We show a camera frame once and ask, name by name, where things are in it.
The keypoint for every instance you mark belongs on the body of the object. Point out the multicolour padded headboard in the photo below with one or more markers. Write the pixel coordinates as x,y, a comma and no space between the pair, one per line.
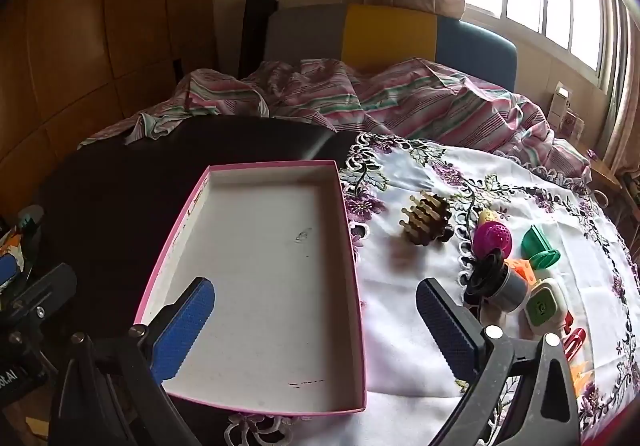
390,36

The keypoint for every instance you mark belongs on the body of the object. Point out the white and green square stamp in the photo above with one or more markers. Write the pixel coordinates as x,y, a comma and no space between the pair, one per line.
542,308

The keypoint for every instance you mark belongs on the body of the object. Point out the orange cube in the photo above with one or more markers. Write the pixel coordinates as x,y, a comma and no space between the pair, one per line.
525,271

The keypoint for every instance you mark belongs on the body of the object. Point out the white carton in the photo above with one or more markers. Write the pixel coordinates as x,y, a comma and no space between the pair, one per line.
559,101

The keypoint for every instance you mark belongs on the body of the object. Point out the white embroidered floral tablecloth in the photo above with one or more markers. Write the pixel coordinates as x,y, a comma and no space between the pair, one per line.
390,316

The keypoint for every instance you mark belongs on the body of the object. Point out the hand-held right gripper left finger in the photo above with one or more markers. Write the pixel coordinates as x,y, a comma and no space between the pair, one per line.
182,331

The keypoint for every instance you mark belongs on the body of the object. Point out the black stacked rings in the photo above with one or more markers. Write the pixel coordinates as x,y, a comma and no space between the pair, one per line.
482,276

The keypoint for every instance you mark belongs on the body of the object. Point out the magenta perforated ball toy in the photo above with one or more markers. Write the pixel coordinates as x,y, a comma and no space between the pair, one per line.
492,238

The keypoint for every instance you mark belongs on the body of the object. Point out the brown wooden peg toy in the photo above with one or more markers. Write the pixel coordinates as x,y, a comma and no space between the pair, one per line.
425,221

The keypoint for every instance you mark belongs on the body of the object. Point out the grey cylinder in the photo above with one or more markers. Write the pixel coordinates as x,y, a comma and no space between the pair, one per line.
510,293

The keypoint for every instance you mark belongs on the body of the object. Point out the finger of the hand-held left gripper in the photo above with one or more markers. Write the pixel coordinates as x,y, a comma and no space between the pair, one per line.
6,270
50,283

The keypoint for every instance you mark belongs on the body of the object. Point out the yellow lemon-shaped toy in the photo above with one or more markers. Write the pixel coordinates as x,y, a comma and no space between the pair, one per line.
487,216

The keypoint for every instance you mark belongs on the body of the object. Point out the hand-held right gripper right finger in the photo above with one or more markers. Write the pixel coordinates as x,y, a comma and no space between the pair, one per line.
445,331

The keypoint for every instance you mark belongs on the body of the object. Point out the green round ridged lid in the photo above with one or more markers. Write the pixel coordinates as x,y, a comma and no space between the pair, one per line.
546,258

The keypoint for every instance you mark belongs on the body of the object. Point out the green plastic block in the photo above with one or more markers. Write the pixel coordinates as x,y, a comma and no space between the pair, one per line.
535,238

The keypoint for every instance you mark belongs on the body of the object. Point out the pink cardboard box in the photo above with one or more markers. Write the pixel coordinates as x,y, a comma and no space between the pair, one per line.
270,251

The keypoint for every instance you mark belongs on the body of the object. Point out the red puzzle piece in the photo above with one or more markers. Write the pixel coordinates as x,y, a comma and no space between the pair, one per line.
576,343

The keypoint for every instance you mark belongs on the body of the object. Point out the pink striped blanket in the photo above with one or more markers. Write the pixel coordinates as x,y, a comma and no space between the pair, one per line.
425,96

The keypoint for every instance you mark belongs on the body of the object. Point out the wooden nightstand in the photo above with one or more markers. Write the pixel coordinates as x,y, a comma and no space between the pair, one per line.
607,174

